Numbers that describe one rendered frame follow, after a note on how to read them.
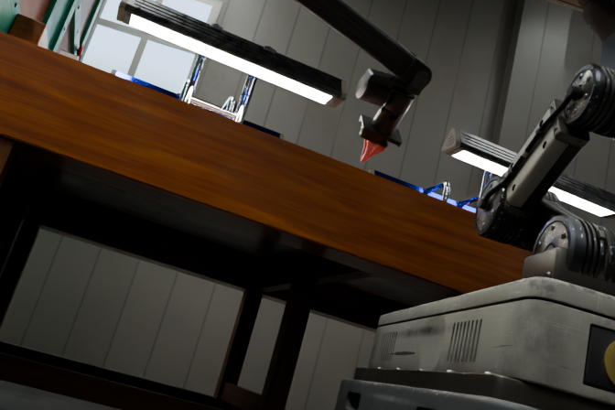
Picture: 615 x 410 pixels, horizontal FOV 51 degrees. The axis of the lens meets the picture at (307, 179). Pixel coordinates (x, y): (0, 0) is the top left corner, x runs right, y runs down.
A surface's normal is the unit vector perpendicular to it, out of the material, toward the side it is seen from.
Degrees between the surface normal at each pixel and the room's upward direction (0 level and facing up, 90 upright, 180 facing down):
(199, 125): 90
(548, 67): 90
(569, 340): 90
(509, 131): 90
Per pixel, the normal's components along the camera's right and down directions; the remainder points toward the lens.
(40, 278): 0.15, -0.26
